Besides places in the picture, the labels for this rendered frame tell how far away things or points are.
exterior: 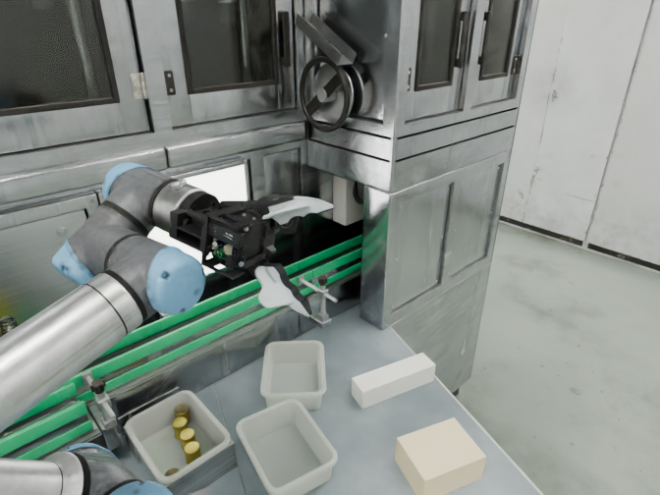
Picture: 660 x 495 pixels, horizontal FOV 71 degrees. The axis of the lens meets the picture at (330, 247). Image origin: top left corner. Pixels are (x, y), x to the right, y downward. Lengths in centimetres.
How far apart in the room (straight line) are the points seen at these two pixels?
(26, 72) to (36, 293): 50
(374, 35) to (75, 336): 106
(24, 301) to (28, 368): 77
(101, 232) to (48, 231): 59
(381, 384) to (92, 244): 88
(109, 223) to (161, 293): 17
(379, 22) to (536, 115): 292
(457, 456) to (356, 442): 25
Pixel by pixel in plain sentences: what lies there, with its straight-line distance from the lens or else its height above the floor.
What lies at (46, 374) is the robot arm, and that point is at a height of 139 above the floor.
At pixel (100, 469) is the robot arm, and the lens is 86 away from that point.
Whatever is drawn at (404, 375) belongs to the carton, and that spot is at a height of 81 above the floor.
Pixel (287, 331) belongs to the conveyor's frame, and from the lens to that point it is 150.
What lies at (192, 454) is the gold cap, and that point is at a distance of 119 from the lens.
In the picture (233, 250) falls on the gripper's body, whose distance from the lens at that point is 57.
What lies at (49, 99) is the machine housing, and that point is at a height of 153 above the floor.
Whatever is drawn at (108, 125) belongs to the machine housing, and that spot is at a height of 146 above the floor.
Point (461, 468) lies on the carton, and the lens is 115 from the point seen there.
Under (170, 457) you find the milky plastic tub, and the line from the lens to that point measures 125.
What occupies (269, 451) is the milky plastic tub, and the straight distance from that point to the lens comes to 124.
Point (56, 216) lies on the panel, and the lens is 124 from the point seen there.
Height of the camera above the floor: 171
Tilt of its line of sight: 27 degrees down
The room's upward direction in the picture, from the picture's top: straight up
